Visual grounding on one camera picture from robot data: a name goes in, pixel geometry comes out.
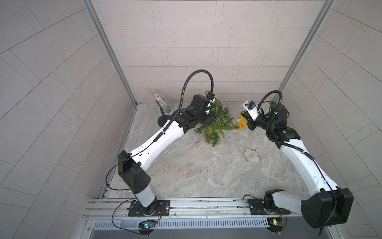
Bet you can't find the clear string lights wire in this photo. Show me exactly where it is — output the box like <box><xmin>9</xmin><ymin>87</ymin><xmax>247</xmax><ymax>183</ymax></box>
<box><xmin>232</xmin><ymin>131</ymin><xmax>254</xmax><ymax>148</ymax></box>

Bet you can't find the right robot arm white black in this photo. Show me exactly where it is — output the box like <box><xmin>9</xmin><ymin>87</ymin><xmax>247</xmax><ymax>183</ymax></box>
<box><xmin>241</xmin><ymin>101</ymin><xmax>354</xmax><ymax>229</ymax></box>

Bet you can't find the left black corrugated cable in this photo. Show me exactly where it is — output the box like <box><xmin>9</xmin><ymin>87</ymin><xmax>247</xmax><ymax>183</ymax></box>
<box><xmin>152</xmin><ymin>69</ymin><xmax>215</xmax><ymax>142</ymax></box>

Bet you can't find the beige flat cookie-shaped piece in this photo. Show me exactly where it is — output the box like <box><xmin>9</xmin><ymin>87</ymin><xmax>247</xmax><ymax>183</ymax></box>
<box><xmin>244</xmin><ymin>148</ymin><xmax>265</xmax><ymax>163</ymax></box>

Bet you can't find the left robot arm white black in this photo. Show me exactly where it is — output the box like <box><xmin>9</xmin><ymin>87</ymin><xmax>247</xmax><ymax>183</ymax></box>
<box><xmin>118</xmin><ymin>94</ymin><xmax>216</xmax><ymax>215</ymax></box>

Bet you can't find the small green christmas tree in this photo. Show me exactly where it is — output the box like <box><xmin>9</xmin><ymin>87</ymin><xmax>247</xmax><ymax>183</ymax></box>
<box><xmin>195</xmin><ymin>107</ymin><xmax>238</xmax><ymax>147</ymax></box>

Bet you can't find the green circuit board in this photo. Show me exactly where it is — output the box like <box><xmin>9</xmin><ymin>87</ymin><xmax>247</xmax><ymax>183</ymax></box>
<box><xmin>267</xmin><ymin>218</ymin><xmax>284</xmax><ymax>233</ymax></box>
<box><xmin>138</xmin><ymin>220</ymin><xmax>156</xmax><ymax>230</ymax></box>

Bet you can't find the left green circuit board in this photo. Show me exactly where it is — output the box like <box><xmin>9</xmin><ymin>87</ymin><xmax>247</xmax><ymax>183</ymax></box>
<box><xmin>138</xmin><ymin>220</ymin><xmax>156</xmax><ymax>230</ymax></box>

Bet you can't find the yellow plastic triangular holder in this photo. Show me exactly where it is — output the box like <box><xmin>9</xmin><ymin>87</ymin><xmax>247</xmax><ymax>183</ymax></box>
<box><xmin>237</xmin><ymin>115</ymin><xmax>248</xmax><ymax>130</ymax></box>

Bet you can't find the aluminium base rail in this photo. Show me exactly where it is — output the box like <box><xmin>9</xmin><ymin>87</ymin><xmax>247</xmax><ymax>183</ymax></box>
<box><xmin>83</xmin><ymin>196</ymin><xmax>302</xmax><ymax>219</ymax></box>

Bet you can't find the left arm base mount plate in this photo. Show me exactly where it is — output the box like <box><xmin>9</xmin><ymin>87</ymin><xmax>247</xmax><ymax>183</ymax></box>
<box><xmin>128</xmin><ymin>199</ymin><xmax>171</xmax><ymax>217</ymax></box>

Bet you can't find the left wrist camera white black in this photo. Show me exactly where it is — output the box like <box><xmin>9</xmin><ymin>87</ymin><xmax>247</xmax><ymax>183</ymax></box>
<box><xmin>205</xmin><ymin>93</ymin><xmax>215</xmax><ymax>115</ymax></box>

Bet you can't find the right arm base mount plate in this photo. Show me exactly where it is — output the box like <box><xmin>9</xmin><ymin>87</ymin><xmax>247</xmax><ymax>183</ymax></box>
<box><xmin>246</xmin><ymin>198</ymin><xmax>291</xmax><ymax>215</ymax></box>

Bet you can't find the right green circuit board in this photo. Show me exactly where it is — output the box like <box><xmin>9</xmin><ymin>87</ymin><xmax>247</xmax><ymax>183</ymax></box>
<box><xmin>267</xmin><ymin>218</ymin><xmax>284</xmax><ymax>233</ymax></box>

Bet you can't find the glitter microphone on black stand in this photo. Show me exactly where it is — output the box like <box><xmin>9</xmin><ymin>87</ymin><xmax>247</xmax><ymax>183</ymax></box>
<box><xmin>152</xmin><ymin>90</ymin><xmax>171</xmax><ymax>127</ymax></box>

